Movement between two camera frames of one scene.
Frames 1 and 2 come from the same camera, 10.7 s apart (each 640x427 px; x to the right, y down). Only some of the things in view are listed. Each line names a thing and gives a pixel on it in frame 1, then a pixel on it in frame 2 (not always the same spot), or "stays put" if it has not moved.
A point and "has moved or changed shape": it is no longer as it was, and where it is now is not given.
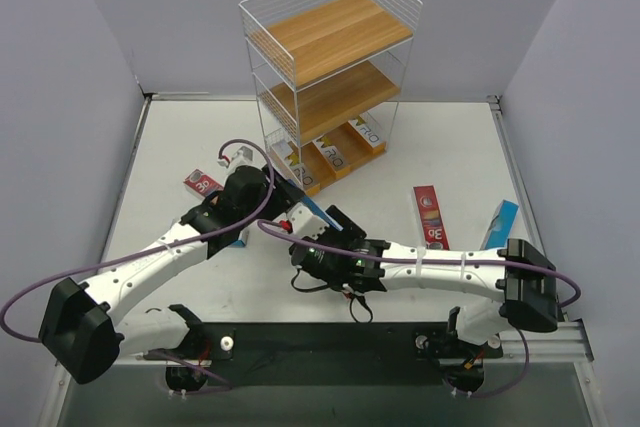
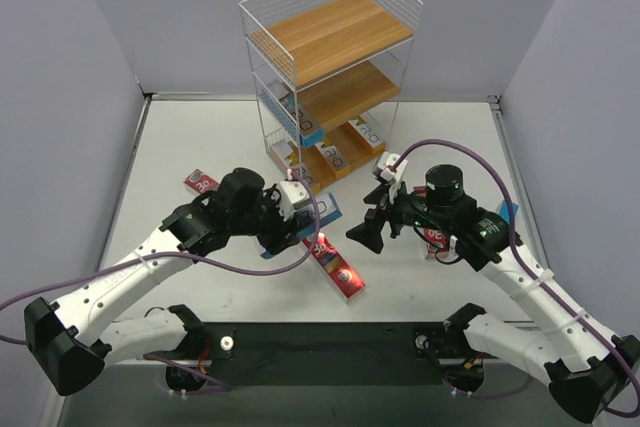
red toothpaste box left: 201,185 stays put
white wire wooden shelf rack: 328,58 stays put
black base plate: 337,353 stays put
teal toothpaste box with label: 313,204 has moved or changed shape
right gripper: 343,228 -> 395,212
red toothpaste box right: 431,219 stays put
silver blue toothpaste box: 242,239 has moved or changed shape
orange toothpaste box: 367,132 stays put
